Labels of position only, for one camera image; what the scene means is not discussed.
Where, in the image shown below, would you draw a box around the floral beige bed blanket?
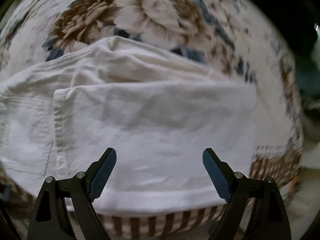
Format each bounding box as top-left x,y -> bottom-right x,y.
1,0 -> 303,239

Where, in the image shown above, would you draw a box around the dark green plush blanket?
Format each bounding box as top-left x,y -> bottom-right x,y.
296,56 -> 319,111

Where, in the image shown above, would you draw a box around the white pants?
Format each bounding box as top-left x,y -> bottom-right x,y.
1,36 -> 257,216

